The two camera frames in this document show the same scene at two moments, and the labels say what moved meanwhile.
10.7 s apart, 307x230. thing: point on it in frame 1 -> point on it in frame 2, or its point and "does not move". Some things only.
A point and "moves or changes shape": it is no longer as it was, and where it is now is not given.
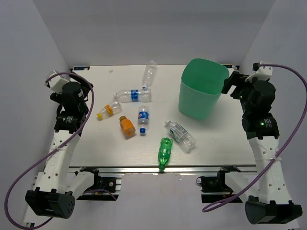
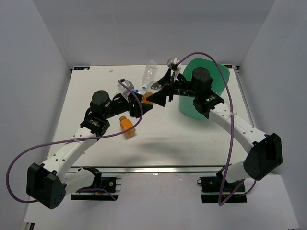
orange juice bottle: (127, 126) does not move
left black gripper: (56, 97) -> (133, 111)
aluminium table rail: (214, 169) does not move
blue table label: (80, 68) does not move
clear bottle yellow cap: (110, 110) moves or changes shape
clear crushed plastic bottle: (149, 74) does not move
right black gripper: (235, 79) -> (159, 97)
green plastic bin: (201, 88) does not move
